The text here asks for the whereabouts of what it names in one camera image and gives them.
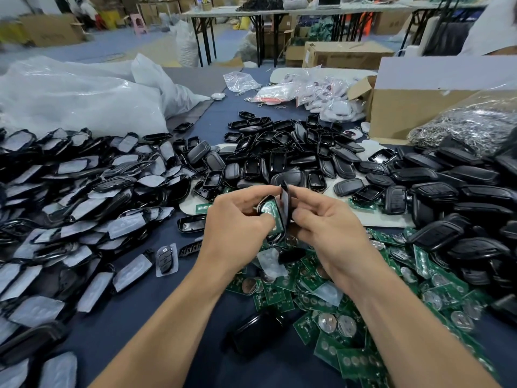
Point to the person's left hand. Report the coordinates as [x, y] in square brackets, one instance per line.
[234, 234]

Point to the person's right hand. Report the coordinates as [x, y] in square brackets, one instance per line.
[331, 238]

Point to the small green circuit board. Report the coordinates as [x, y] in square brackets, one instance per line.
[272, 215]

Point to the film-covered black shell cover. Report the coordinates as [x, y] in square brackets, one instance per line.
[284, 202]

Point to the pile of black shell halves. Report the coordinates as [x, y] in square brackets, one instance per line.
[295, 153]

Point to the lone glossy black shell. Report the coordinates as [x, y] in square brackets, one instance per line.
[254, 333]

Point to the pile of green circuit boards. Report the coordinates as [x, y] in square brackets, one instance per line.
[428, 307]

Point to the pile of assembled black fobs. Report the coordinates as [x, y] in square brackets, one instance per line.
[464, 206]

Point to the pile of shells with pads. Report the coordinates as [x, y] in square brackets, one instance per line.
[77, 214]

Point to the person's right forearm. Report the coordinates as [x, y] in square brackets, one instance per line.
[424, 339]

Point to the person's left forearm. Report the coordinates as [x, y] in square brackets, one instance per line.
[166, 335]

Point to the black rubber button pad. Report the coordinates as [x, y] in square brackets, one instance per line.
[292, 255]

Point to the small black button strip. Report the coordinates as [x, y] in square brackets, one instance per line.
[191, 249]

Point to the clear plastic film piece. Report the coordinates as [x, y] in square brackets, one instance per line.
[272, 262]

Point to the small white object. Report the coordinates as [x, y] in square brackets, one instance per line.
[218, 97]

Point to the heap of clear parts bags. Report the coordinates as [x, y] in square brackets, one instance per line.
[327, 97]

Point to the clear bag with red label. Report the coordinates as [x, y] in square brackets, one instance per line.
[273, 93]

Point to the small crumpled clear plastic bag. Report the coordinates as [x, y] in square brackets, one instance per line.
[241, 82]

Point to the large open cardboard box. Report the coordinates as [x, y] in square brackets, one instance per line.
[420, 113]

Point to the clear bag of metal parts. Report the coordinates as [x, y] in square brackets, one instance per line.
[476, 129]

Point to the brown cardboard box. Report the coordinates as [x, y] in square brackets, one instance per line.
[349, 55]

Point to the white sack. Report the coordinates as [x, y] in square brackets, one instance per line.
[186, 42]

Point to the large white plastic bag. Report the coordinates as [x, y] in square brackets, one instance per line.
[77, 97]

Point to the pink plastic stool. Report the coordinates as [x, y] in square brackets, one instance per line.
[139, 24]

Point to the heap of black parts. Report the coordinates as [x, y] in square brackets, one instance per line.
[260, 4]

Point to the long white table top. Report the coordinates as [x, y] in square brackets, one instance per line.
[380, 9]

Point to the open laptop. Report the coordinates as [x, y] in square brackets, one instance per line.
[329, 0]

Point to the tan cardboard box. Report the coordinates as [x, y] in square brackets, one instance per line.
[50, 30]

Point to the black metal table frame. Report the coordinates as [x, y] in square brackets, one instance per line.
[203, 34]

